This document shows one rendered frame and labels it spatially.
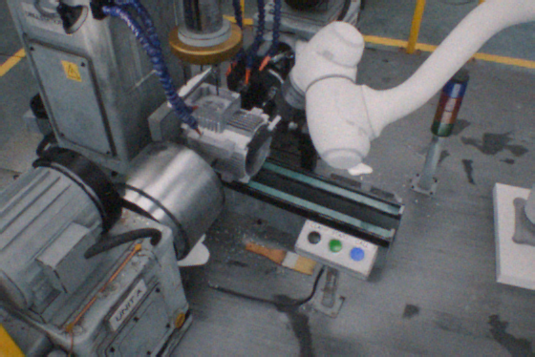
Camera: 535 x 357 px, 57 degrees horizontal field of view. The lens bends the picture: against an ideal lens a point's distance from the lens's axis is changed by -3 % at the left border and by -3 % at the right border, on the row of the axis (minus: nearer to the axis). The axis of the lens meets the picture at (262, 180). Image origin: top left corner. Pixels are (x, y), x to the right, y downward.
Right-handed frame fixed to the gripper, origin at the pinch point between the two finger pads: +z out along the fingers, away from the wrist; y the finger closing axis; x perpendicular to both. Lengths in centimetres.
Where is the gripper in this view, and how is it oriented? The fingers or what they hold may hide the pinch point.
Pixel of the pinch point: (257, 141)
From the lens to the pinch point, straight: 128.4
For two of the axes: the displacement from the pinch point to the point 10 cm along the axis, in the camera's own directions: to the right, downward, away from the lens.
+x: 7.7, 6.3, 0.7
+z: -4.4, 4.5, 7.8
